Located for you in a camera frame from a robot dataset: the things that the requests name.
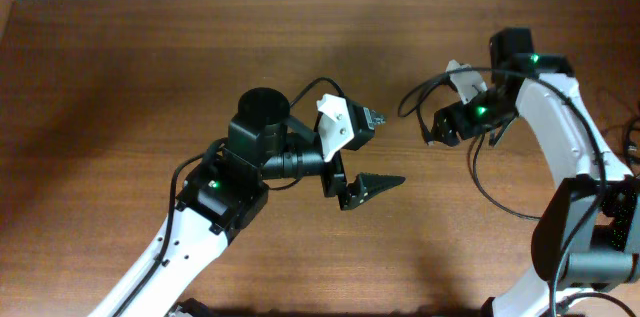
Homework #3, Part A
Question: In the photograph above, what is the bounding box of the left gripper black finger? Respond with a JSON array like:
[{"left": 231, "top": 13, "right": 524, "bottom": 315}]
[
  {"left": 363, "top": 107, "right": 386, "bottom": 131},
  {"left": 338, "top": 173, "right": 406, "bottom": 211}
]

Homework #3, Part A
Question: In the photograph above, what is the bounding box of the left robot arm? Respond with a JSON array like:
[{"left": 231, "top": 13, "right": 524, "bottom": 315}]
[{"left": 92, "top": 87, "right": 405, "bottom": 316}]

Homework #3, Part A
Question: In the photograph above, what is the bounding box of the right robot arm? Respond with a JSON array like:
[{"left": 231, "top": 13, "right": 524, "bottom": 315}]
[{"left": 424, "top": 28, "right": 639, "bottom": 316}]

